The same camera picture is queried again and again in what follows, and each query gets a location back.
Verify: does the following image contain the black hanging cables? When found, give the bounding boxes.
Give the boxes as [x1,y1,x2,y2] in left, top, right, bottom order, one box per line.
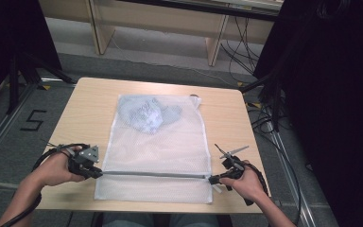
[220,15,263,83]

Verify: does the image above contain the white mesh laundry bag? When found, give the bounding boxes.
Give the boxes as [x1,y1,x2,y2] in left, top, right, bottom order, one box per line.
[94,94,224,205]

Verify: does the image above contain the aluminium floor rail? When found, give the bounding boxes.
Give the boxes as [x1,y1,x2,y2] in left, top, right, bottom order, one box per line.
[264,126,318,227]
[0,79,77,171]

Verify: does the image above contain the black metal stand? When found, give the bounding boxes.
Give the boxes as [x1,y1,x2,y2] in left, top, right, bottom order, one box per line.
[239,61,286,133]
[6,51,77,115]

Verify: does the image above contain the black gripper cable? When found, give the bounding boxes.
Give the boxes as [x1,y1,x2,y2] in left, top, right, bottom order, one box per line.
[0,143,88,227]
[244,162,269,206]

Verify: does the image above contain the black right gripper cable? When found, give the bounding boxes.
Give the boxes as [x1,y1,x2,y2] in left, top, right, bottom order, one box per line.
[244,162,269,206]

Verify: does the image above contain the person's legs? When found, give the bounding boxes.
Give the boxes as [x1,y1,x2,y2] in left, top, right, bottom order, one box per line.
[103,212,220,227]

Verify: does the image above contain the thin white floor cable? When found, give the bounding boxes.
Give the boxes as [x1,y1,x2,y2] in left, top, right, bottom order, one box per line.
[109,37,233,88]

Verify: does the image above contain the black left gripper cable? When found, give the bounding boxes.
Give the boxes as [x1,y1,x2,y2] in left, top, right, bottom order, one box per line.
[0,143,88,227]

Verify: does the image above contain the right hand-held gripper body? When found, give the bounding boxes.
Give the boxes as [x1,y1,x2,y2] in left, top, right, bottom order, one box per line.
[215,144,250,179]

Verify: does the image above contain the person's right hand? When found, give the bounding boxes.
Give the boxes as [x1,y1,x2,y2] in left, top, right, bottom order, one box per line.
[219,160,266,202]

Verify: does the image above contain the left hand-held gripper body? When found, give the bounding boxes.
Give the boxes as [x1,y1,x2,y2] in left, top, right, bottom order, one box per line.
[67,144,100,178]

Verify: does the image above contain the black floor cables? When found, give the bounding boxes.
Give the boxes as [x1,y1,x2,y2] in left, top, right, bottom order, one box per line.
[246,102,303,223]

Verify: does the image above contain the light wooden desk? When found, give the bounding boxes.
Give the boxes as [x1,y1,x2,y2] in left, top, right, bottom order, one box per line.
[38,0,285,67]

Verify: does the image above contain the light blue garment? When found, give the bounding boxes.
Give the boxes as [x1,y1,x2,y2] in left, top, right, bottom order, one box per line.
[117,95,183,135]

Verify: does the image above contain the person's left hand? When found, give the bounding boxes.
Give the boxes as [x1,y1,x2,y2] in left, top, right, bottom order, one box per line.
[27,145,88,187]

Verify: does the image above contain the black curtain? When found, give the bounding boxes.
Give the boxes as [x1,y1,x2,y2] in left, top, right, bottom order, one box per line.
[252,0,363,227]
[0,0,63,107]

